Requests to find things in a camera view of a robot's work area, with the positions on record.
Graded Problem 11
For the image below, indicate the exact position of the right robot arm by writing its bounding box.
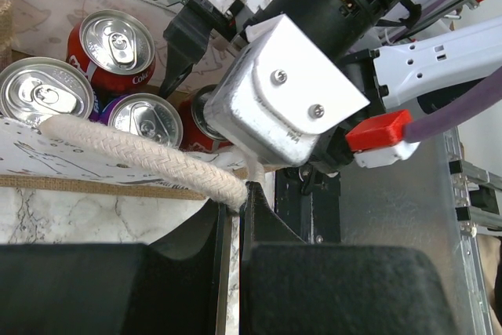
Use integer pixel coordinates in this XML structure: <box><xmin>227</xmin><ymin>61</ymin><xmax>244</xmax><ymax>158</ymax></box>
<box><xmin>159</xmin><ymin>0</ymin><xmax>501</xmax><ymax>129</ymax></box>

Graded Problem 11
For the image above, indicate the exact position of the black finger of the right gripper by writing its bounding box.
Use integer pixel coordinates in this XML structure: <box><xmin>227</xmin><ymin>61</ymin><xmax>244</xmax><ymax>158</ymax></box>
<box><xmin>158</xmin><ymin>0</ymin><xmax>231</xmax><ymax>98</ymax></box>

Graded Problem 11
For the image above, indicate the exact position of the red cola can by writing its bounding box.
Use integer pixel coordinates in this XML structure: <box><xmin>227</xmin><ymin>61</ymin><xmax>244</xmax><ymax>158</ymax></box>
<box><xmin>66</xmin><ymin>9</ymin><xmax>155</xmax><ymax>95</ymax></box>
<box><xmin>178</xmin><ymin>85</ymin><xmax>231</xmax><ymax>154</ymax></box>

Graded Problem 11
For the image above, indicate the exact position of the aluminium frame rail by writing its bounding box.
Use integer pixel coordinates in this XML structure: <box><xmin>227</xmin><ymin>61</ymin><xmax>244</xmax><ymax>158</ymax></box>
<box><xmin>444</xmin><ymin>128</ymin><xmax>501</xmax><ymax>334</ymax></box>

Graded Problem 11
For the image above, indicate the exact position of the purple soda can carried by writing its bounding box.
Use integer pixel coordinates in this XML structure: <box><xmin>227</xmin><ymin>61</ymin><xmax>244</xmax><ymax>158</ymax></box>
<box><xmin>1</xmin><ymin>57</ymin><xmax>95</xmax><ymax>127</ymax></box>

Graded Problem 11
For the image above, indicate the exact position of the purple soda can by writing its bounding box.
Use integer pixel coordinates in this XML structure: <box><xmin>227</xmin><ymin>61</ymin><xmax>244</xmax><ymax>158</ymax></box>
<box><xmin>99</xmin><ymin>93</ymin><xmax>184</xmax><ymax>148</ymax></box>

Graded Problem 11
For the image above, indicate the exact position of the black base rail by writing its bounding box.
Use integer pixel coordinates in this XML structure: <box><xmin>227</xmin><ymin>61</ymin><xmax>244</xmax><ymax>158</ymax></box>
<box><xmin>274</xmin><ymin>164</ymin><xmax>341</xmax><ymax>244</ymax></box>

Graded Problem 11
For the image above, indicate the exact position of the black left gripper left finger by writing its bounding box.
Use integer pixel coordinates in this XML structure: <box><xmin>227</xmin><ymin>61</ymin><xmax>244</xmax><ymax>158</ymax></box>
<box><xmin>1</xmin><ymin>201</ymin><xmax>231</xmax><ymax>334</ymax></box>

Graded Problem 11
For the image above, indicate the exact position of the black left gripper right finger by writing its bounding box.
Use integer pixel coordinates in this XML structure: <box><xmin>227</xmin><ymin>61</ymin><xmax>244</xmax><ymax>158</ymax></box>
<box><xmin>239</xmin><ymin>182</ymin><xmax>458</xmax><ymax>334</ymax></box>

